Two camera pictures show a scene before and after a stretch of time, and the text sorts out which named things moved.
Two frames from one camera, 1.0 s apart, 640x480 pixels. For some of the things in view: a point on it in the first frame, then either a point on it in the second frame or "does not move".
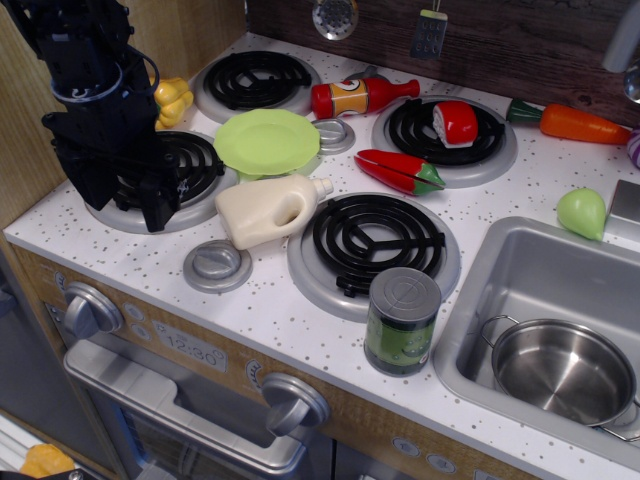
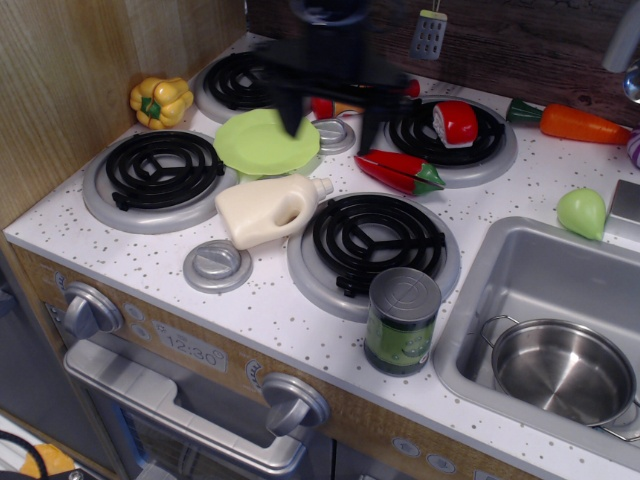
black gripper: [109, 144] → [331, 59]
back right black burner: [406, 126] does not move
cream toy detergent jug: [260, 212] does not move
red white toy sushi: [456, 123] does not move
